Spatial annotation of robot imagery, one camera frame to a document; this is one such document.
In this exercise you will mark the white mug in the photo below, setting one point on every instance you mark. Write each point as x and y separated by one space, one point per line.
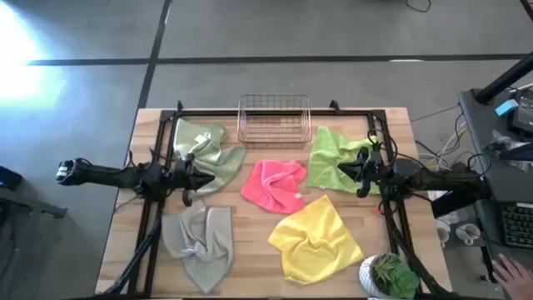
468 233
442 233

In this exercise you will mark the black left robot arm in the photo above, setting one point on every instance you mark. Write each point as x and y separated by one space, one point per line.
104 175

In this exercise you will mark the small red clip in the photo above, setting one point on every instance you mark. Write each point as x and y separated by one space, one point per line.
377 211

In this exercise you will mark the black flat bar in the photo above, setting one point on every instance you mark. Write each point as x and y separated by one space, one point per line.
454 206

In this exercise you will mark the pink microfiber towel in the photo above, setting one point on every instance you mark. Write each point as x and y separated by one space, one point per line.
272 185

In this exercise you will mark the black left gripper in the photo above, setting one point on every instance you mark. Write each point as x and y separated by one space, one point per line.
183 177

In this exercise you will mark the black power adapter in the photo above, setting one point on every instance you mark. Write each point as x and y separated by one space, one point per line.
458 166

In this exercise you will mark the person's hand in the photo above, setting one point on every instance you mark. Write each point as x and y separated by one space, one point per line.
514 277

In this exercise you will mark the lime green microfiber towel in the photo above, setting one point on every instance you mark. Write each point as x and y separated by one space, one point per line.
329 162

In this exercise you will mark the black device with blue light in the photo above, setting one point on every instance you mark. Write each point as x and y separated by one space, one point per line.
10 179

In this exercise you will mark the grey microfiber towel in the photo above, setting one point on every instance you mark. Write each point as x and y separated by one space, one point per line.
200 241

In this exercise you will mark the grey desk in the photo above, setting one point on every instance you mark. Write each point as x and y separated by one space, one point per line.
476 125

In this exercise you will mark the black metal table frame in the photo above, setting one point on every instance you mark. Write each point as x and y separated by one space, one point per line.
208 112

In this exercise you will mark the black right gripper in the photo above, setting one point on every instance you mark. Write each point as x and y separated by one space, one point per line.
370 168

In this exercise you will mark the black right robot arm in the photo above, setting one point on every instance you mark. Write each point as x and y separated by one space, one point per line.
437 181

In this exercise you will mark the green plant in white pot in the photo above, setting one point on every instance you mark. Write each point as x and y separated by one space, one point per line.
391 277

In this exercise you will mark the yellow microfiber towel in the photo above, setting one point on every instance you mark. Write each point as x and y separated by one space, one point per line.
312 241

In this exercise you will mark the light blue box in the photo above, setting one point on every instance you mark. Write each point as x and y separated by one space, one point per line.
506 107

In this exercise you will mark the white plastic bag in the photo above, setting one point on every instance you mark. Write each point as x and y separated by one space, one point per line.
451 217

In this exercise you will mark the black keyboard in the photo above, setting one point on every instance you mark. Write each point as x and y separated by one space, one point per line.
518 225

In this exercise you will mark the pale sage teal-edged towel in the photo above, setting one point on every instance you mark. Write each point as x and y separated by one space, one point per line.
208 154

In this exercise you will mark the clear plastic bag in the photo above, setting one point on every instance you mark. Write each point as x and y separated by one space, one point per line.
499 139

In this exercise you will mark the black electronic device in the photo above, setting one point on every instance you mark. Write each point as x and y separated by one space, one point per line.
524 114

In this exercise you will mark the black pole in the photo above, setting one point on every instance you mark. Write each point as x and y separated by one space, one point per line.
504 79

